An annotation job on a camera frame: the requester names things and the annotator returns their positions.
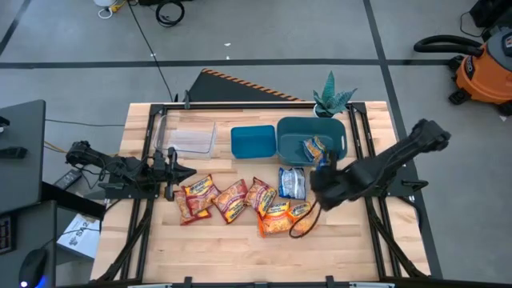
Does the black power adapter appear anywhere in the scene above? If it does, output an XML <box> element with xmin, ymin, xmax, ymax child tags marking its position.
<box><xmin>53</xmin><ymin>168</ymin><xmax>83</xmax><ymax>191</ymax></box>

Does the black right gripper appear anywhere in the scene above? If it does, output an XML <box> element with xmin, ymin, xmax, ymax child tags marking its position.
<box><xmin>309</xmin><ymin>149</ymin><xmax>354</xmax><ymax>212</ymax></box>

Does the orange Maruchan chicken ramen pack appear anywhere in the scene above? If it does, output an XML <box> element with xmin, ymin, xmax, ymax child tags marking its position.
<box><xmin>258</xmin><ymin>201</ymin><xmax>295</xmax><ymax>239</ymax></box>
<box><xmin>288</xmin><ymin>201</ymin><xmax>321</xmax><ymax>237</ymax></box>

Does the dark grey desk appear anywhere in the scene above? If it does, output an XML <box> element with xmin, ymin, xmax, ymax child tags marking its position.
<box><xmin>0</xmin><ymin>99</ymin><xmax>47</xmax><ymax>214</ymax></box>

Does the black aluminium table frame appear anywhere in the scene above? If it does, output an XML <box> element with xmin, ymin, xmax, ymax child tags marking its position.
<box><xmin>94</xmin><ymin>102</ymin><xmax>432</xmax><ymax>284</ymax></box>

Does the blue white Maruchan ramen pack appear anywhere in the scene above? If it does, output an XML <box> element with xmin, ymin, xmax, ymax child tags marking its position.
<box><xmin>278</xmin><ymin>166</ymin><xmax>307</xmax><ymax>201</ymax></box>

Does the white printed cardboard box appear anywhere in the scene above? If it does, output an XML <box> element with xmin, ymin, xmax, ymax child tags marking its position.
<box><xmin>56</xmin><ymin>213</ymin><xmax>102</xmax><ymax>259</ymax></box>

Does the green potted plant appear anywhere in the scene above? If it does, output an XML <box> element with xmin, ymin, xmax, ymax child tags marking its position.
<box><xmin>311</xmin><ymin>70</ymin><xmax>358</xmax><ymax>119</ymax></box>

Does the clear plastic bin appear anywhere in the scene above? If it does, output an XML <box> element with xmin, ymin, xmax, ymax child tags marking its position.
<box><xmin>151</xmin><ymin>114</ymin><xmax>218</xmax><ymax>160</ymax></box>

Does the orange shop vacuum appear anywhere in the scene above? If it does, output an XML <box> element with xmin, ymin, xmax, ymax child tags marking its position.
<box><xmin>413</xmin><ymin>26</ymin><xmax>512</xmax><ymax>117</ymax></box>

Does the large teal bin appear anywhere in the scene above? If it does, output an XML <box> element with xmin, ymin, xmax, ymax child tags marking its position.
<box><xmin>276</xmin><ymin>116</ymin><xmax>348</xmax><ymax>167</ymax></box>

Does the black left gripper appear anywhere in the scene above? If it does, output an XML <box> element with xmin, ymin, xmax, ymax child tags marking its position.
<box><xmin>146</xmin><ymin>146</ymin><xmax>198</xmax><ymax>202</ymax></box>

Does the white device with cord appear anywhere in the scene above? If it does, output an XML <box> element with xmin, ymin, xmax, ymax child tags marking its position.
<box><xmin>93</xmin><ymin>0</ymin><xmax>129</xmax><ymax>20</ymax></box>

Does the long black floor cable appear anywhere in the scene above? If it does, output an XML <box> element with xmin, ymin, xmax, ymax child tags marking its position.
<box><xmin>126</xmin><ymin>0</ymin><xmax>177</xmax><ymax>103</ymax></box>

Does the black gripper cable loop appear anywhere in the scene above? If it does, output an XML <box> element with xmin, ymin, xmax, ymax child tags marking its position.
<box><xmin>288</xmin><ymin>198</ymin><xmax>323</xmax><ymax>240</ymax></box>

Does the coiled black cable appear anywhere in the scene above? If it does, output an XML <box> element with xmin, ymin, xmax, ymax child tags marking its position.
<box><xmin>154</xmin><ymin>0</ymin><xmax>186</xmax><ymax>29</ymax></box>

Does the red Maruchan ramen pack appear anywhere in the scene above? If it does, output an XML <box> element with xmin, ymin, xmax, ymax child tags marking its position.
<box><xmin>174</xmin><ymin>188</ymin><xmax>212</xmax><ymax>226</ymax></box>
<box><xmin>243</xmin><ymin>176</ymin><xmax>278</xmax><ymax>219</ymax></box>
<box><xmin>211</xmin><ymin>178</ymin><xmax>250</xmax><ymax>225</ymax></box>
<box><xmin>182</xmin><ymin>174</ymin><xmax>222</xmax><ymax>217</ymax></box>

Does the black mat with hazard stripe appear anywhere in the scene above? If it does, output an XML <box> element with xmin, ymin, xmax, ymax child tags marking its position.
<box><xmin>186</xmin><ymin>67</ymin><xmax>307</xmax><ymax>103</ymax></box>

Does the black computer mouse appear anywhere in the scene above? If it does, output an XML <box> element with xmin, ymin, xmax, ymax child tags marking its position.
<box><xmin>18</xmin><ymin>247</ymin><xmax>50</xmax><ymax>288</ymax></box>

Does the black equipment case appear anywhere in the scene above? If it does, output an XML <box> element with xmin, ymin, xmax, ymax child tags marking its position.
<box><xmin>469</xmin><ymin>0</ymin><xmax>512</xmax><ymax>30</ymax></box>

